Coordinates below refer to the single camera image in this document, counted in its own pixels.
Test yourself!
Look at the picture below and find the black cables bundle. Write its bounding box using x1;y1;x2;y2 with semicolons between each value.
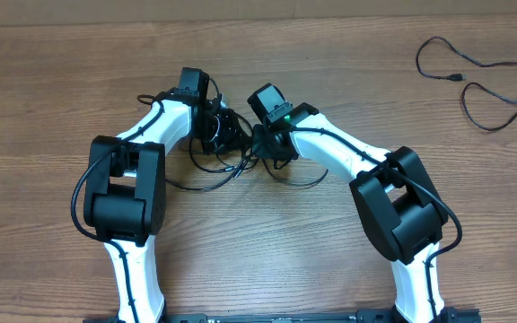
164;109;330;193

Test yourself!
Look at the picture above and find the separated black usb cable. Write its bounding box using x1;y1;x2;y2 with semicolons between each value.
415;36;517;133

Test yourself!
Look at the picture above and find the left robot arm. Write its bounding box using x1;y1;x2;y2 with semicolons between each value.
74;67;251;322

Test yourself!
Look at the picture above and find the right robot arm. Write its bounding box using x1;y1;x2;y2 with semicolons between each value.
247;83;449;322

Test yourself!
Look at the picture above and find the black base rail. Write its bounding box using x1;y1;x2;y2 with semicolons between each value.
83;307;482;323

